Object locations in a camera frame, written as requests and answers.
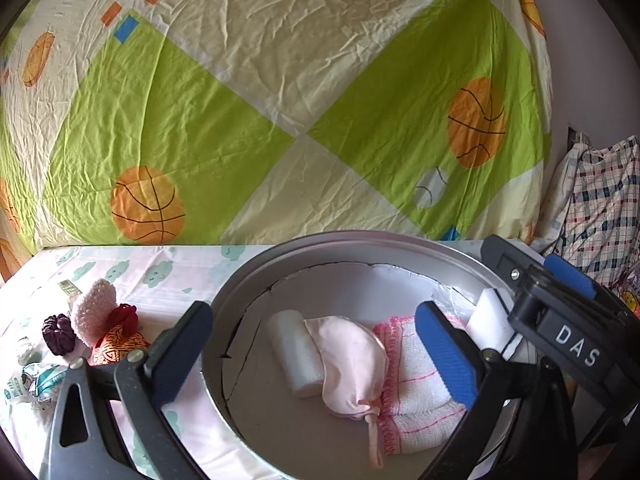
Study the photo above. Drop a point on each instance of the white sponge block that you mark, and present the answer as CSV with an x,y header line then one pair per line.
x,y
489,326

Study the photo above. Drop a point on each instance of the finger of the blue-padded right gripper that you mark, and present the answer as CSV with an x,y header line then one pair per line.
x,y
570,276

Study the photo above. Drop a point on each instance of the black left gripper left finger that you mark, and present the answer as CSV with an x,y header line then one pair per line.
x,y
85,441

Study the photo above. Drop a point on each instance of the printed diaper pack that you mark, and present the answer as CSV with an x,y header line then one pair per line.
x,y
35,382

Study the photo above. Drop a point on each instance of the green tissue pack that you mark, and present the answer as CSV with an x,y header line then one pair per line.
x,y
69,288

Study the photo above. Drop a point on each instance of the purple velvet scrunchie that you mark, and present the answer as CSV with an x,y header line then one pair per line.
x,y
58,334

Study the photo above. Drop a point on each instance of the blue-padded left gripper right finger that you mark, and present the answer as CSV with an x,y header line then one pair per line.
x,y
540,441

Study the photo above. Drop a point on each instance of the green cream sports bedsheet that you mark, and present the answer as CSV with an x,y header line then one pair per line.
x,y
219,122

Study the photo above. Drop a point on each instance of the red gold drawstring pouch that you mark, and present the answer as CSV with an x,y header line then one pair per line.
x,y
121,337

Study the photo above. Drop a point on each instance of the round metal cookie tin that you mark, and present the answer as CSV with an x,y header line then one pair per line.
x,y
365,276

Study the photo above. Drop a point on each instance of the cloud print table cloth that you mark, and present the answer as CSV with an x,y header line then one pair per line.
x,y
161,282

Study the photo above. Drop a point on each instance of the plaid cloth cover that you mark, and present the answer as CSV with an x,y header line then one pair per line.
x,y
590,215

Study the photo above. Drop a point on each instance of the white towel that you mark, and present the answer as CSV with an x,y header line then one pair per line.
x,y
296,353

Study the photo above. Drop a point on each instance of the fluffy pink sock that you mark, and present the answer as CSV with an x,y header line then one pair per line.
x,y
90,312

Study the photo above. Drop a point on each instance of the pink edged white knit cloth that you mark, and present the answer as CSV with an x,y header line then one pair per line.
x,y
418,412

